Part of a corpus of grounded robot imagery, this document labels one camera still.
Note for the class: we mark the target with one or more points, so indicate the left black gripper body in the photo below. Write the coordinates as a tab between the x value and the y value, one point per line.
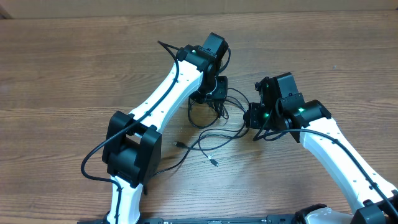
218	90

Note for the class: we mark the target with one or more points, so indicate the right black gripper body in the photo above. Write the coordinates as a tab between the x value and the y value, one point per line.
253	115

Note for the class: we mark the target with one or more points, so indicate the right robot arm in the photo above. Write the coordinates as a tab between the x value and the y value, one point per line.
282	110

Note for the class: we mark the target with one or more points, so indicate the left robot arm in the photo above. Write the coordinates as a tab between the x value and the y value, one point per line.
133	148

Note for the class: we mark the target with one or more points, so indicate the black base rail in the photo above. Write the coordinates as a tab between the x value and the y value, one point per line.
214	221

